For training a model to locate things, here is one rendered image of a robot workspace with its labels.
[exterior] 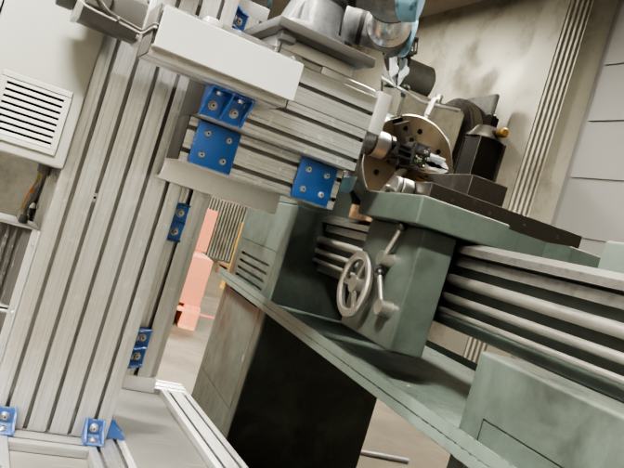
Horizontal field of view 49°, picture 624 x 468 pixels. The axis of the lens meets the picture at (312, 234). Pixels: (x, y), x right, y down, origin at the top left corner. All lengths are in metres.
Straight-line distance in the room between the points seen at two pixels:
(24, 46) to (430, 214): 0.84
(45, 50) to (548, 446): 1.11
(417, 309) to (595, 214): 4.03
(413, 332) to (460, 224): 0.24
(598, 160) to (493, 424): 4.50
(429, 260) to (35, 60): 0.86
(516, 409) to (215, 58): 0.75
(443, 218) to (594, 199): 4.08
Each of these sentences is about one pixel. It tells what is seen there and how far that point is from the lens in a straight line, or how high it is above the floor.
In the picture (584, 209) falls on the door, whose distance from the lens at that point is 5.48.
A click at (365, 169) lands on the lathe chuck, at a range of 2.11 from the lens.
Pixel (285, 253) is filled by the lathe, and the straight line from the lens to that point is 2.20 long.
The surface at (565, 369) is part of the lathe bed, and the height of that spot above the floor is 0.69.
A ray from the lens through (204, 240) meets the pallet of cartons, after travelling 4.95.
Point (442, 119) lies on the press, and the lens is 5.79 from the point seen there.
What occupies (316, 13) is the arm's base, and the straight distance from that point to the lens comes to 1.44.
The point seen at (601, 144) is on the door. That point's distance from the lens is 5.60.
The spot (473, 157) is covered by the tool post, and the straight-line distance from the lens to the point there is 1.65.
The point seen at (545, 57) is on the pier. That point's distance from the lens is 6.12.
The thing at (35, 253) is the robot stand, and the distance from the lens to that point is 1.49.
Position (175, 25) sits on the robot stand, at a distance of 1.21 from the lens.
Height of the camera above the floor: 0.78
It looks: level
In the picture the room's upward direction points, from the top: 17 degrees clockwise
